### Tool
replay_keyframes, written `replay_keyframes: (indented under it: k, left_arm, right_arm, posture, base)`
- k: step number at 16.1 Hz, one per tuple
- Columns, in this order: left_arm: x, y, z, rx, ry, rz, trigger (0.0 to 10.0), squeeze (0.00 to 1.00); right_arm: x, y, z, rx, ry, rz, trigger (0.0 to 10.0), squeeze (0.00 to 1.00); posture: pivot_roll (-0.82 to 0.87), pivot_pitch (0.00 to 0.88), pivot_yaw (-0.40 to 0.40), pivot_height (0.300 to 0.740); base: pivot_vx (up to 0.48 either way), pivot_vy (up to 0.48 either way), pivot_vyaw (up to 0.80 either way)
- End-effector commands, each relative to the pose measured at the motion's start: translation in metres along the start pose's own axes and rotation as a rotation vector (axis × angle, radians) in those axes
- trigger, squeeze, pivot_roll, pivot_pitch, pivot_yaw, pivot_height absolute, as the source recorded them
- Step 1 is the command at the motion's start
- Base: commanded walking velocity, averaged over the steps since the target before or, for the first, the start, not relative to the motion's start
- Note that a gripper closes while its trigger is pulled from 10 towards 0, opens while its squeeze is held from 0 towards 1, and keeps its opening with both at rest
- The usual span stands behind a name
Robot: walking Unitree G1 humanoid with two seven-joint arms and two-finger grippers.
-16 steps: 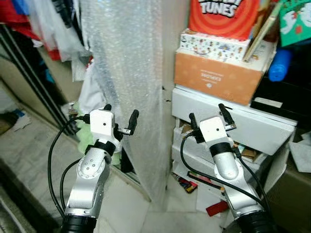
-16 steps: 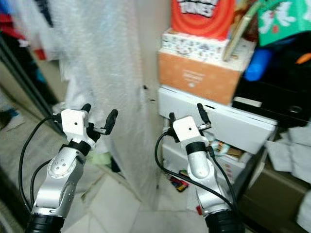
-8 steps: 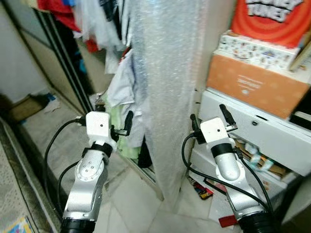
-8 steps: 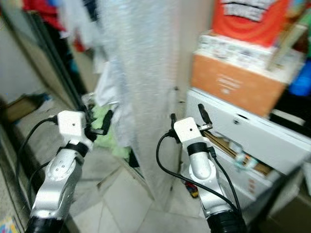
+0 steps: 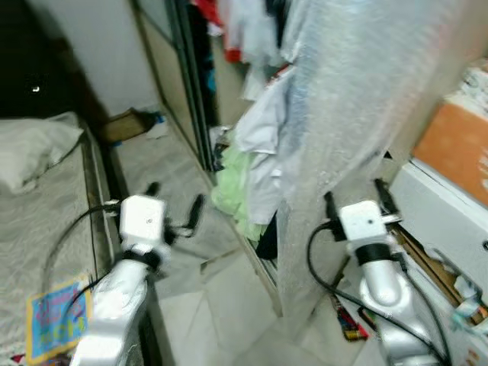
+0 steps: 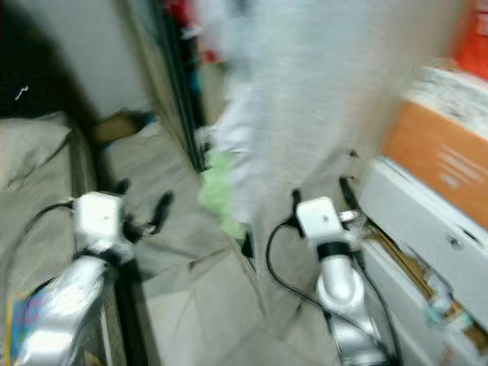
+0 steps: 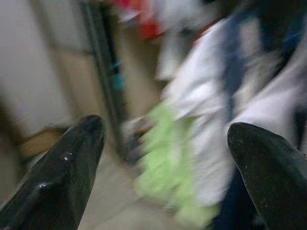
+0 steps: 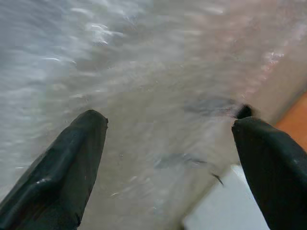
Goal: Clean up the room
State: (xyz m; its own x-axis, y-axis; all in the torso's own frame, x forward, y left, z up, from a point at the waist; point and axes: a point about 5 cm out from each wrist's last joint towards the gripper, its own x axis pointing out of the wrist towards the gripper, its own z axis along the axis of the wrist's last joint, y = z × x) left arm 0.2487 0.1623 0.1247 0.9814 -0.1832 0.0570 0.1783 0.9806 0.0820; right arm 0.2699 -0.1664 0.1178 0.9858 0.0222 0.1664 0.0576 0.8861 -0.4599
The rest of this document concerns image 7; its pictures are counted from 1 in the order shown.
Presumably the white shirt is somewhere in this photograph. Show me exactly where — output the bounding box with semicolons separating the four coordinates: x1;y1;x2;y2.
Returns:
155;14;307;207

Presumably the orange-red garment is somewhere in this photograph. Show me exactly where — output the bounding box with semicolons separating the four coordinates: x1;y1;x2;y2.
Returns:
135;0;168;41

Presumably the light green ruffled dress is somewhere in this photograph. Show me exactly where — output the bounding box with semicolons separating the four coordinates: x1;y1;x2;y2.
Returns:
133;100;223;228

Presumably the dark navy garment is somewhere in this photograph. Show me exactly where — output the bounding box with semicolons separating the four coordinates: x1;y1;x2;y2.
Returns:
220;14;262;120

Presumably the sliding wardrobe door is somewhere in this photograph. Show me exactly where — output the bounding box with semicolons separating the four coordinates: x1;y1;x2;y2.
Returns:
0;0;128;168

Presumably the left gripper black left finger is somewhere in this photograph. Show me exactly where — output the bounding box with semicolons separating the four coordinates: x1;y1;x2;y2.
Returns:
0;115;106;230

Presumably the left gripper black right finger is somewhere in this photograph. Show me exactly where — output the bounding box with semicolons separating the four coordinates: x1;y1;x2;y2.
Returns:
227;123;307;230

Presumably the teal plastic hook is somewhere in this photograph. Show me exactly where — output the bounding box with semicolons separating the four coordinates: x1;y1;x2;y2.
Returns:
111;61;127;93

